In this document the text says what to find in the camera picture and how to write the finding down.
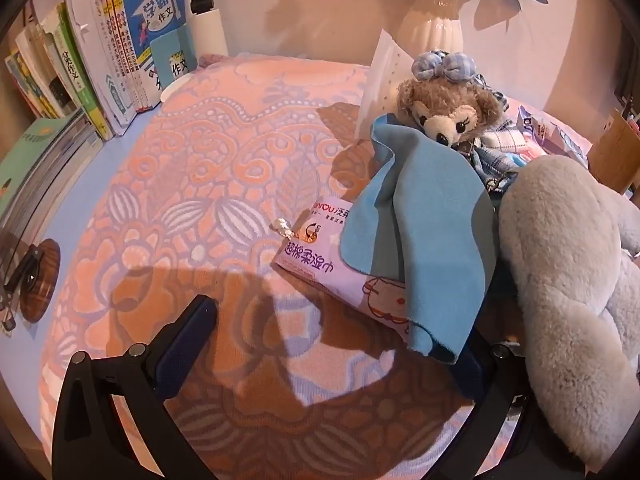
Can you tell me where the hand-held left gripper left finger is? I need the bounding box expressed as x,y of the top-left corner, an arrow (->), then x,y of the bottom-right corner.
51,295 -> 218,480

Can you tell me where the pastel checkered cloth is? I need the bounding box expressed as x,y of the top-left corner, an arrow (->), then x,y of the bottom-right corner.
472,120 -> 543,191

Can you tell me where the teddy bear with plaid bow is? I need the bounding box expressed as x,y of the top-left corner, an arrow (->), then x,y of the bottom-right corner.
397,50 -> 521,196

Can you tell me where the orange patterned blanket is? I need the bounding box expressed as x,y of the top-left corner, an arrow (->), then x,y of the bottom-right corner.
37,52 -> 596,480

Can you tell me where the blue cloth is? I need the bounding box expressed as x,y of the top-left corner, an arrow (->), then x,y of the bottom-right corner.
340,112 -> 498,365

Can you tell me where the white ribbed vase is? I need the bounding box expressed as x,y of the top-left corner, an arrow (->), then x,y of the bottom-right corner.
395,0 -> 486,61

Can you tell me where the white paper sheet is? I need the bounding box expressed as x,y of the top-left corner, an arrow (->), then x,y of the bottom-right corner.
352,29 -> 416,141

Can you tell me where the black television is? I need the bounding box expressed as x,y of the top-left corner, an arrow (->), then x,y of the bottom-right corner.
612,0 -> 640,106

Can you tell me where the round wooden coaster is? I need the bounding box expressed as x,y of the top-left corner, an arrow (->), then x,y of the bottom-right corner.
19,240 -> 62,323

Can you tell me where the row of upright books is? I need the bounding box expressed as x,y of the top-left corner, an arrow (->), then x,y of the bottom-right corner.
5,0 -> 198,141

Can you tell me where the pink wet wipes pack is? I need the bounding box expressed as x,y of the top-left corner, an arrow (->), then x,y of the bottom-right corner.
272,195 -> 431,341

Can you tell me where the grey plush toy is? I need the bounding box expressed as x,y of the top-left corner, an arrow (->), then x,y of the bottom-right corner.
499,155 -> 640,471

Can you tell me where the stack of flat textbooks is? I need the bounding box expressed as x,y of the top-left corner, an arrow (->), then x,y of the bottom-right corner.
0,110 -> 106,241

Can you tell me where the wooden pen holder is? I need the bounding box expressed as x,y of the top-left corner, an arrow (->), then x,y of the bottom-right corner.
587,107 -> 640,196

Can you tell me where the white lamp pole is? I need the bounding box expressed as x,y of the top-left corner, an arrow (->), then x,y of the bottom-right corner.
187,0 -> 230,61

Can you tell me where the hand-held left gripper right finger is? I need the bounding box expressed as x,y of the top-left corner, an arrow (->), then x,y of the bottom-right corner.
447,332 -> 588,480

